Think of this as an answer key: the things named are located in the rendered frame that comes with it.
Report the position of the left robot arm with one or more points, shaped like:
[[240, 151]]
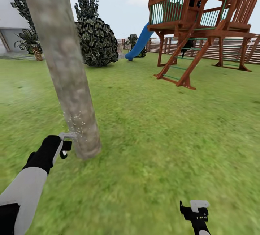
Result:
[[19, 200]]

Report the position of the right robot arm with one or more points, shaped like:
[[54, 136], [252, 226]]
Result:
[[197, 213]]

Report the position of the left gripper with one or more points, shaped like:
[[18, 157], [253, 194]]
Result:
[[66, 146]]

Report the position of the pesticide atomizer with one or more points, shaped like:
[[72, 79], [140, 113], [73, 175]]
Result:
[[63, 154]]

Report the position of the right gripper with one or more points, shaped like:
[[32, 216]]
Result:
[[189, 215]]

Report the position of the garden chair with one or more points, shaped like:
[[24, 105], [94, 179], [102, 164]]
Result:
[[120, 49]]

